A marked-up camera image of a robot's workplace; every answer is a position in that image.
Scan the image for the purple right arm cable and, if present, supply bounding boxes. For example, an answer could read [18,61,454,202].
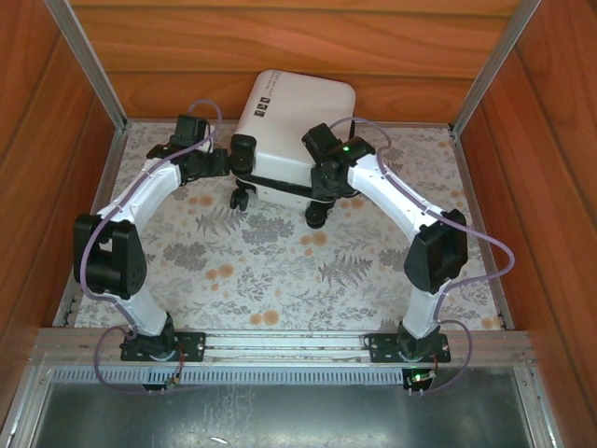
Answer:
[327,117,517,398]

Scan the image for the grey metal sheet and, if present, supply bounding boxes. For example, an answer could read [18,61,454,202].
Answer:
[27,368,537,448]

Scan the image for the aluminium mounting rail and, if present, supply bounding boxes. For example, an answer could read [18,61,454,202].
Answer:
[30,328,534,370]

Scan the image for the white hard-shell suitcase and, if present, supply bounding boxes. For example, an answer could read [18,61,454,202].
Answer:
[229,69,358,231]

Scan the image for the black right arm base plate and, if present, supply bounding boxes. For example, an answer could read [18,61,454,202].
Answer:
[368,331,451,364]

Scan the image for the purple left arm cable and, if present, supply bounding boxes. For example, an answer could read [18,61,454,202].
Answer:
[76,99,224,397]

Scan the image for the aluminium lower frame bar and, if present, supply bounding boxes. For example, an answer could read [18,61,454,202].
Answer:
[7,365,50,448]
[512,366,563,448]

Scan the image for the circuit board with green light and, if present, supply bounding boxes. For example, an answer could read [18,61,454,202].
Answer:
[403,368,439,392]

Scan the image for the floral patterned tablecloth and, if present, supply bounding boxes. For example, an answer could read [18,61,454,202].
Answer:
[74,121,507,331]

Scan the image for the aluminium table side rail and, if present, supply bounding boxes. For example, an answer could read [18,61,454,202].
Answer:
[52,124,128,328]

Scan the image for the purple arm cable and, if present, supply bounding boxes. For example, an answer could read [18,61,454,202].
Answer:
[327,117,517,398]
[76,99,224,397]

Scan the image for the grey slotted cable duct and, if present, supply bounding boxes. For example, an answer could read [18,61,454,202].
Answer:
[49,366,408,386]

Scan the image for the aluminium frame post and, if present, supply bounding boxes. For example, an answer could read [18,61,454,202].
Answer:
[44,0,130,132]
[450,0,542,134]

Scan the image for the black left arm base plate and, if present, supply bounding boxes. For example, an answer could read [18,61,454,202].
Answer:
[119,329,207,364]

